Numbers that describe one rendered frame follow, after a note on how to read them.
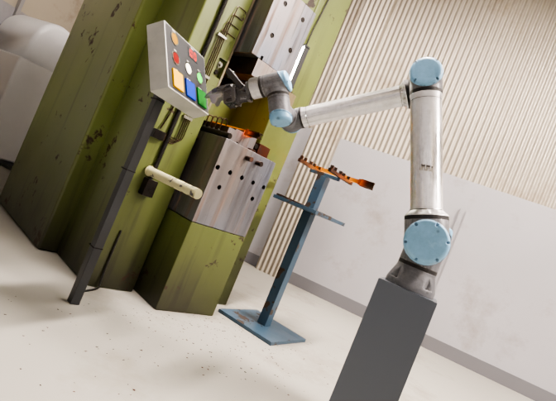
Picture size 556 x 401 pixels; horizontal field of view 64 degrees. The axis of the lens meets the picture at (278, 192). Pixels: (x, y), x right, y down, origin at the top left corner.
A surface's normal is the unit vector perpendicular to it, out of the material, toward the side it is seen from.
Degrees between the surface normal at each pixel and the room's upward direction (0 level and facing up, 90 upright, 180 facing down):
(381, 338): 90
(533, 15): 90
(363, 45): 90
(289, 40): 90
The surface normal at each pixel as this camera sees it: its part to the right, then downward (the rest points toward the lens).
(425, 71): -0.30, -0.28
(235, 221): 0.66, 0.26
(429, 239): -0.32, -0.07
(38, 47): 0.85, 0.34
